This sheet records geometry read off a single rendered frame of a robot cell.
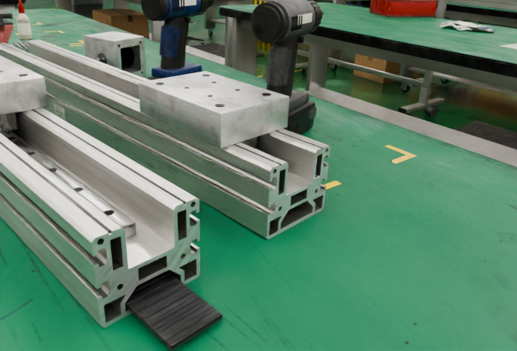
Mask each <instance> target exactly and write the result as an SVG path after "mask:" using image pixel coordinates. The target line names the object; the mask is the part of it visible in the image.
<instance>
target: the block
mask: <svg viewBox="0 0 517 351"><path fill-rule="evenodd" d="M83 37H84V44H85V57H88V58H91V59H94V60H96V61H99V62H102V63H105V64H107V65H110V66H113V67H116V68H117V69H121V70H124V71H126V72H130V73H132V74H134V75H138V76H141V77H146V72H145V43H144V36H140V35H132V34H127V33H122V32H103V33H98V34H91V35H83Z"/></svg>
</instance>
